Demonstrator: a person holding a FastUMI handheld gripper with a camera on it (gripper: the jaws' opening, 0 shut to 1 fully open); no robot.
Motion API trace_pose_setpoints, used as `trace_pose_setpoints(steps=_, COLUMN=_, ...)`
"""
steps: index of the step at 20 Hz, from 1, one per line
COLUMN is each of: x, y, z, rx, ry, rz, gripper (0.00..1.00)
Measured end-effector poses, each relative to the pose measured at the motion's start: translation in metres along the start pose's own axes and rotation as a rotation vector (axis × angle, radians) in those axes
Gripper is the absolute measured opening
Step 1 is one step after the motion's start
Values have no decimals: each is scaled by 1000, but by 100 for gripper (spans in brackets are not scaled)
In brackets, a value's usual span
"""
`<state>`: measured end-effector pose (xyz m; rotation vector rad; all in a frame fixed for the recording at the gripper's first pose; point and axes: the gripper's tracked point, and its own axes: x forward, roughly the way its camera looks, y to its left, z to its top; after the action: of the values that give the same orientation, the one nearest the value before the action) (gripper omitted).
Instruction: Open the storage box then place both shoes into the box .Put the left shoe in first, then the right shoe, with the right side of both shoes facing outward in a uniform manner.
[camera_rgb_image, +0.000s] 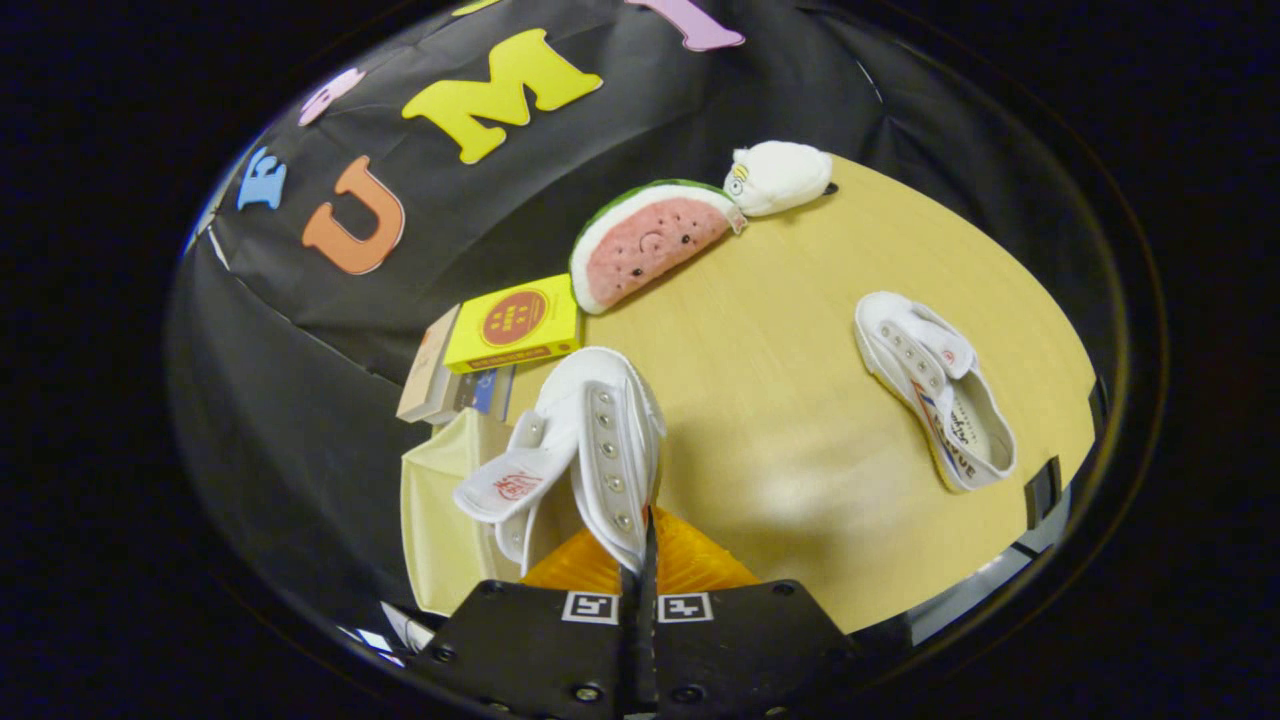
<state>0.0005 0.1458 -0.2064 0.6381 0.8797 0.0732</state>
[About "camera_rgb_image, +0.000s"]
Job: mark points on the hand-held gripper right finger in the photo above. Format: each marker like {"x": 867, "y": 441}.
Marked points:
{"x": 740, "y": 650}

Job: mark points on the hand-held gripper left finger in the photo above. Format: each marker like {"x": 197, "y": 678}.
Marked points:
{"x": 540, "y": 650}

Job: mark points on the cream fabric storage box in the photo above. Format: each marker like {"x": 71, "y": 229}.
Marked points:
{"x": 440, "y": 540}

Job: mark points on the white canvas shoe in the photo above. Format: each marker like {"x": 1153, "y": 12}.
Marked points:
{"x": 610, "y": 430}
{"x": 930, "y": 385}

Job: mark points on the white paper sheet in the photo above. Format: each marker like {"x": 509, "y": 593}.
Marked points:
{"x": 400, "y": 630}

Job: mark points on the blue book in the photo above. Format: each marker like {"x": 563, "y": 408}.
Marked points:
{"x": 490, "y": 390}

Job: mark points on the grey book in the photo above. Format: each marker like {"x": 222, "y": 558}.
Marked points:
{"x": 452, "y": 395}

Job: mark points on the yellow book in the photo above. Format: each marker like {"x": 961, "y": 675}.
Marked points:
{"x": 515, "y": 320}

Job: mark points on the watermelon slice plush toy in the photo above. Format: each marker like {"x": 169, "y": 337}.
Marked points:
{"x": 650, "y": 245}

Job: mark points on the white plush toy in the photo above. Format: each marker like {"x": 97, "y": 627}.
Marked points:
{"x": 780, "y": 175}

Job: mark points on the black table bracket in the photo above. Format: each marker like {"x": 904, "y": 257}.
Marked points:
{"x": 1042, "y": 492}

